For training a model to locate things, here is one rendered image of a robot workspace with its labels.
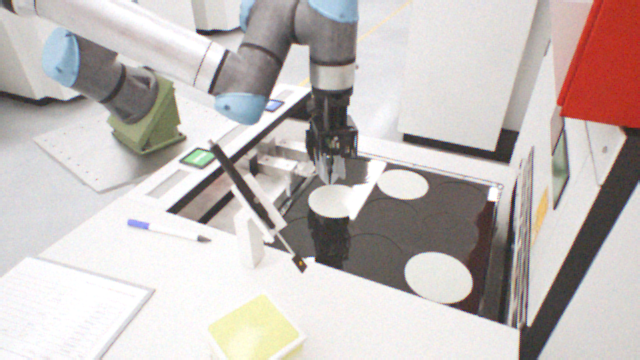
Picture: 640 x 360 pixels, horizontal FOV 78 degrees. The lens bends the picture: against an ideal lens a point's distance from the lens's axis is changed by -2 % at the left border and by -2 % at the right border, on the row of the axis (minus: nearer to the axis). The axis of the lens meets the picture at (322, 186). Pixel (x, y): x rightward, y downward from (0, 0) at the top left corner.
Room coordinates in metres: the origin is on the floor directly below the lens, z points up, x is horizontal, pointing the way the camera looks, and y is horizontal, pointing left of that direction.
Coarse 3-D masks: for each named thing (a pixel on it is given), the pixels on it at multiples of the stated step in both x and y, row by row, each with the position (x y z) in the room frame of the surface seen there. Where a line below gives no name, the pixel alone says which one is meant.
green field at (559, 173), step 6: (558, 144) 0.46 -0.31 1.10; (558, 150) 0.44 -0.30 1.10; (558, 156) 0.43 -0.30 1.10; (564, 156) 0.40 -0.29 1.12; (558, 162) 0.42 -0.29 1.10; (564, 162) 0.39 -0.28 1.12; (558, 168) 0.40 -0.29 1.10; (564, 168) 0.38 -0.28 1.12; (558, 174) 0.39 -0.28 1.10; (564, 174) 0.37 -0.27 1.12; (558, 180) 0.38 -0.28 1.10; (564, 180) 0.36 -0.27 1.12; (558, 186) 0.37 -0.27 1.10; (558, 192) 0.36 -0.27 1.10
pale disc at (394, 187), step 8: (384, 176) 0.68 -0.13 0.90; (392, 176) 0.68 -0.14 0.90; (400, 176) 0.68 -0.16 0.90; (408, 176) 0.68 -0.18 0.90; (416, 176) 0.68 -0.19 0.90; (384, 184) 0.65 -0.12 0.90; (392, 184) 0.65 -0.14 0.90; (400, 184) 0.65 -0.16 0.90; (408, 184) 0.65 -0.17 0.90; (416, 184) 0.65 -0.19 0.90; (424, 184) 0.65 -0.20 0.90; (384, 192) 0.62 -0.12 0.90; (392, 192) 0.62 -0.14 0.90; (400, 192) 0.62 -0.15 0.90; (408, 192) 0.62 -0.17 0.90; (416, 192) 0.62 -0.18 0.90; (424, 192) 0.62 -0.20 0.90
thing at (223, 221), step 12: (276, 156) 0.79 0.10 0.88; (300, 168) 0.74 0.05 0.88; (264, 180) 0.69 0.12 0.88; (276, 180) 0.69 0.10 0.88; (300, 180) 0.72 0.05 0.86; (264, 192) 0.65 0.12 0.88; (276, 192) 0.65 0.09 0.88; (228, 204) 0.61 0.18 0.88; (240, 204) 0.61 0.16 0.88; (276, 204) 0.63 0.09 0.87; (216, 216) 0.57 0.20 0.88; (228, 216) 0.57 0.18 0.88; (216, 228) 0.54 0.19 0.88; (228, 228) 0.54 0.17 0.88
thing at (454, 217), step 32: (352, 160) 0.74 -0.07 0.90; (448, 192) 0.62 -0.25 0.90; (480, 192) 0.62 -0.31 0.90; (288, 224) 0.53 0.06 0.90; (320, 224) 0.53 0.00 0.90; (352, 224) 0.53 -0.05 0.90; (384, 224) 0.53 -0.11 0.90; (416, 224) 0.53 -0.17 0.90; (448, 224) 0.53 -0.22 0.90; (480, 224) 0.53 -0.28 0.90; (320, 256) 0.45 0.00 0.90; (352, 256) 0.45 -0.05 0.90; (384, 256) 0.45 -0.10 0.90; (480, 256) 0.45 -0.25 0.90; (480, 288) 0.39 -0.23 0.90
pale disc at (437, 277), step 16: (416, 256) 0.45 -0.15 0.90; (432, 256) 0.45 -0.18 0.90; (448, 256) 0.45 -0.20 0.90; (416, 272) 0.42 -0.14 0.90; (432, 272) 0.42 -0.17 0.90; (448, 272) 0.42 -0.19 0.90; (464, 272) 0.42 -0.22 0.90; (416, 288) 0.39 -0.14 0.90; (432, 288) 0.39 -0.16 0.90; (448, 288) 0.39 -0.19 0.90; (464, 288) 0.39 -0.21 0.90
